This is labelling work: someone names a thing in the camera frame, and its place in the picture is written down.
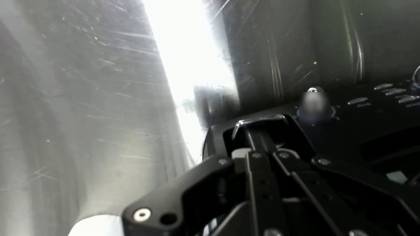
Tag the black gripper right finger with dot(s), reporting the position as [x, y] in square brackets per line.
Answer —
[350, 200]

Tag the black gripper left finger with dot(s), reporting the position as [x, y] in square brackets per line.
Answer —
[215, 191]

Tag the chrome four-slot toaster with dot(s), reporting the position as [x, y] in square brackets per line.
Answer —
[341, 74]

